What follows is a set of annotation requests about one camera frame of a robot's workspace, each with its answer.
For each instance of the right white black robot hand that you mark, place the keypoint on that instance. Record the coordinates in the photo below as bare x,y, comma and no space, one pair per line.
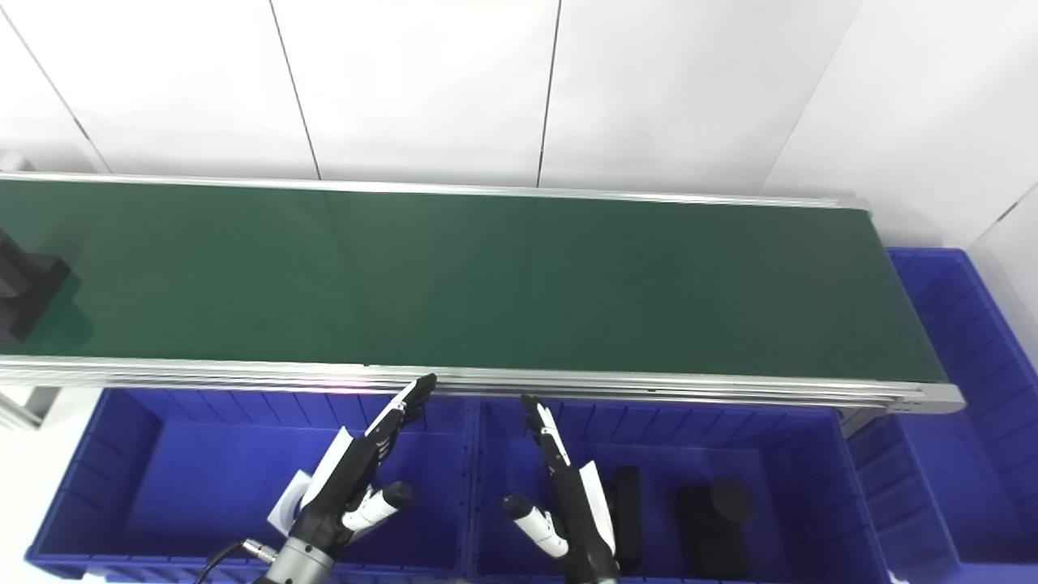
580,519

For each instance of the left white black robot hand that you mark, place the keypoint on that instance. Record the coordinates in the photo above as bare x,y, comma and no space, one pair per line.
349,478

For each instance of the black cylinder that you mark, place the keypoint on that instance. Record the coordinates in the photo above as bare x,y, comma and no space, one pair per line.
32,284
714,527

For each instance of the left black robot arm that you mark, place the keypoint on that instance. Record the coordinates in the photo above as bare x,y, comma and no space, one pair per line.
300,564

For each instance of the black part lying sideways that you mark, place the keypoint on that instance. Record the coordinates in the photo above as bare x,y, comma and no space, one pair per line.
628,519

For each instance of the blue bin with white part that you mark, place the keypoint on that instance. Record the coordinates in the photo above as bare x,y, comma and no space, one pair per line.
195,478

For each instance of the blue bin with black parts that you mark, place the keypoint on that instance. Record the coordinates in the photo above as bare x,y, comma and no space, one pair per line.
795,487

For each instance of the green conveyor belt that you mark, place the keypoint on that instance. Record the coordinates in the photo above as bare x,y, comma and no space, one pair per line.
486,276

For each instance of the aluminium conveyor leg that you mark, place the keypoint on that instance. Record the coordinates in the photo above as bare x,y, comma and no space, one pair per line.
32,405
858,420

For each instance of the empty blue bin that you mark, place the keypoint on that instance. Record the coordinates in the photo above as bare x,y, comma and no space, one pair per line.
965,381

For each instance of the grey conveyor motor housing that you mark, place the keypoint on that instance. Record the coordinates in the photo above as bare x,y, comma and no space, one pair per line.
10,162

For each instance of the white bracket part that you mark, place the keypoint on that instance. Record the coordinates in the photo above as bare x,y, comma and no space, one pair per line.
288,507

